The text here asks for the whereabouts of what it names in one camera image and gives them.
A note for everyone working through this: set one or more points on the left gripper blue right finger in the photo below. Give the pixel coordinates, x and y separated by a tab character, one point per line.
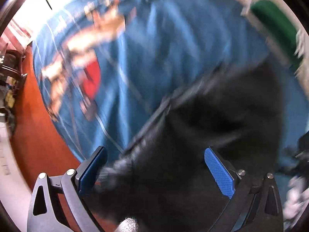
222	177

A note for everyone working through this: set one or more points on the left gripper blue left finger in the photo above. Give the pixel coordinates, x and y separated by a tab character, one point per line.
88	169

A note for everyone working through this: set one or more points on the black leather jacket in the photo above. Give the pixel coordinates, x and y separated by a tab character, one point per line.
162	179

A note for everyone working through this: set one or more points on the grey gloved left hand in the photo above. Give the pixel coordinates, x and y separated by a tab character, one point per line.
128	225

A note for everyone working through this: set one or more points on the blue striped bed sheet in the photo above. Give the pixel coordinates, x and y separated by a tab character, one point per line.
104	66

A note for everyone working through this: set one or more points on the dark wooden chair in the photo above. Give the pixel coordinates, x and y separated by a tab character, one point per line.
11	69

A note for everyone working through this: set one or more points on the green grey garment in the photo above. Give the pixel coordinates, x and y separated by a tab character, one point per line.
290	39

